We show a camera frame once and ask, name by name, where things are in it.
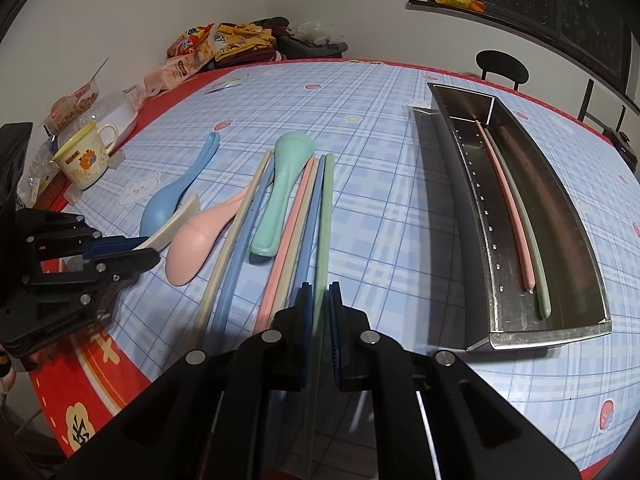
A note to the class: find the dark rice cooker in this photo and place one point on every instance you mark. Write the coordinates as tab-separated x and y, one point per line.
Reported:
622	142

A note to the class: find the blue chopstick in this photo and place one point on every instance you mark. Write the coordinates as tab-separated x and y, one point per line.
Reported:
312	230
240	255

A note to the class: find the yellow snack bag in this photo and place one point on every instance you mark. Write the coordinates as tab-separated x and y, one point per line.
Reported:
240	35

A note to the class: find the green chopstick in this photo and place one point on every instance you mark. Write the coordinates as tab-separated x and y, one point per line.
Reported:
326	220
530	255

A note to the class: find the clear plastic snack box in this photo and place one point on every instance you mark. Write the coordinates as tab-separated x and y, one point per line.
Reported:
75	105

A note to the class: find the dark grey bag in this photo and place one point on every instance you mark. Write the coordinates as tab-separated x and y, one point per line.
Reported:
310	50

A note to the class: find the stainless steel utensil tray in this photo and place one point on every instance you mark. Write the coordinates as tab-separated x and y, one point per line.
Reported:
565	220

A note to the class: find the clear plastic bag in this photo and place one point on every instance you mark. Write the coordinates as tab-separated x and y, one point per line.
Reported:
317	30

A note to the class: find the green plastic spoon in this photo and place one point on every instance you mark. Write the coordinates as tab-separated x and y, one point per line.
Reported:
280	185

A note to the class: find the black round-back chair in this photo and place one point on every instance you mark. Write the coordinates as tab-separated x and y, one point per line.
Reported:
500	65

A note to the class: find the yellow orange packet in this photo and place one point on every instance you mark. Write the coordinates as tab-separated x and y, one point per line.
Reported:
457	1

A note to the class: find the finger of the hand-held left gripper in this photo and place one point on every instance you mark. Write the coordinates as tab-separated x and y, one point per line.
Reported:
135	260
112	246

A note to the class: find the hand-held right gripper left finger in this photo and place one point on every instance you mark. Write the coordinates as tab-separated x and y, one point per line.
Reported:
305	325

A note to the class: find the dark windowsill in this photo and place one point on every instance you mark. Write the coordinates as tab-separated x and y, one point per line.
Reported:
530	22

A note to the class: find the cream chopstick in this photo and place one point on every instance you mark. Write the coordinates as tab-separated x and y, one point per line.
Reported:
235	240
300	240

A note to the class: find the pink plastic spoon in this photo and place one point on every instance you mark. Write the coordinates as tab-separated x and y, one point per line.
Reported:
192	250

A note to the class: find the cream mug yellow rim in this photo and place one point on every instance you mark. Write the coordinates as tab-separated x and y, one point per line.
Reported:
82	160

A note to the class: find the black metal chair frame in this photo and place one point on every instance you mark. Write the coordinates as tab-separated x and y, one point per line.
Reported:
587	100

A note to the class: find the pink packet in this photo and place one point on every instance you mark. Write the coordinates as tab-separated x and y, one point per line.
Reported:
175	72

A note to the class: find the pink chopstick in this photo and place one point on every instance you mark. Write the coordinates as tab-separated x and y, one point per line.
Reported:
510	210
285	260

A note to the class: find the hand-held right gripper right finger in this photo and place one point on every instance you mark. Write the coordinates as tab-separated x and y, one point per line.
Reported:
334	325

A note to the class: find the orange snack bag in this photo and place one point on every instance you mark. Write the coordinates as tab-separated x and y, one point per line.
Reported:
190	42

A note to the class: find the blue plastic spoon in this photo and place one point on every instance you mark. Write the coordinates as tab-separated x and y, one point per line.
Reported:
160	210

